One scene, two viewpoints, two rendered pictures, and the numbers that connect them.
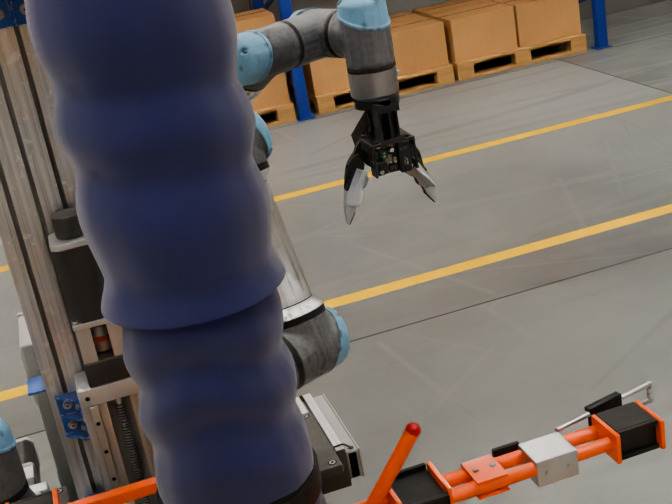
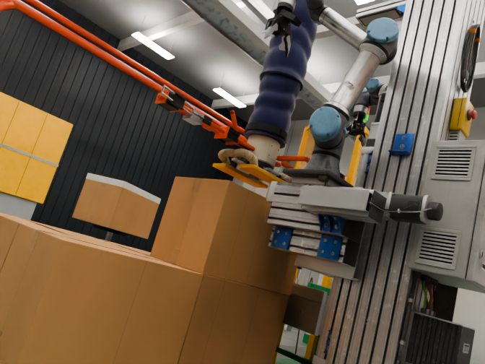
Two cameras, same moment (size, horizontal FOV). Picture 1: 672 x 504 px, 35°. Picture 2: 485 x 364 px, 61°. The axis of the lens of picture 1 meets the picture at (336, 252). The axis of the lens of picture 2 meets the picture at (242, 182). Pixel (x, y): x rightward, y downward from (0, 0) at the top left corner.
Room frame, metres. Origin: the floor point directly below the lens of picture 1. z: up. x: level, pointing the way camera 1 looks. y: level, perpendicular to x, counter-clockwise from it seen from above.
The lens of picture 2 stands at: (3.05, -0.87, 0.61)
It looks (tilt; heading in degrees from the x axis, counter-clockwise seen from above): 11 degrees up; 150
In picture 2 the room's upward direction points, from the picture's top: 16 degrees clockwise
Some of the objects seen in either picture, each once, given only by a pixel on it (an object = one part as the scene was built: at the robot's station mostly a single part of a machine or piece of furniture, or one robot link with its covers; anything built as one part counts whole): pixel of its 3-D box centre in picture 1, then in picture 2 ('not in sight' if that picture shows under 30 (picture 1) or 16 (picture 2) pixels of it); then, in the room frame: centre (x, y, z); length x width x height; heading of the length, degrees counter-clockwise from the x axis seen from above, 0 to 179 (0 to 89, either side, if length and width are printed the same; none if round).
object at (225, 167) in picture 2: not in sight; (242, 173); (1.19, 0.17, 1.08); 0.34 x 0.10 x 0.05; 104
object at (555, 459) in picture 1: (548, 459); (193, 117); (1.40, -0.26, 1.18); 0.07 x 0.07 x 0.04; 14
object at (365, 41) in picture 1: (364, 32); not in sight; (1.64, -0.10, 1.82); 0.09 x 0.08 x 0.11; 39
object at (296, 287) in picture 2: not in sight; (270, 282); (1.18, 0.53, 0.58); 0.70 x 0.03 x 0.06; 15
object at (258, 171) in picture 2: not in sight; (268, 175); (1.38, 0.21, 1.08); 0.34 x 0.10 x 0.05; 104
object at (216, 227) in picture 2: not in sight; (233, 236); (1.27, 0.17, 0.74); 0.60 x 0.40 x 0.40; 103
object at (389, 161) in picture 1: (383, 134); (280, 21); (1.63, -0.11, 1.66); 0.09 x 0.08 x 0.12; 13
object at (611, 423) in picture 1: (628, 431); (169, 102); (1.42, -0.39, 1.18); 0.08 x 0.07 x 0.05; 104
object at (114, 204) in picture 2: not in sight; (119, 207); (-0.72, 0.11, 0.82); 0.60 x 0.40 x 0.40; 128
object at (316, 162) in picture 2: not in sight; (323, 167); (1.78, 0.19, 1.09); 0.15 x 0.15 x 0.10
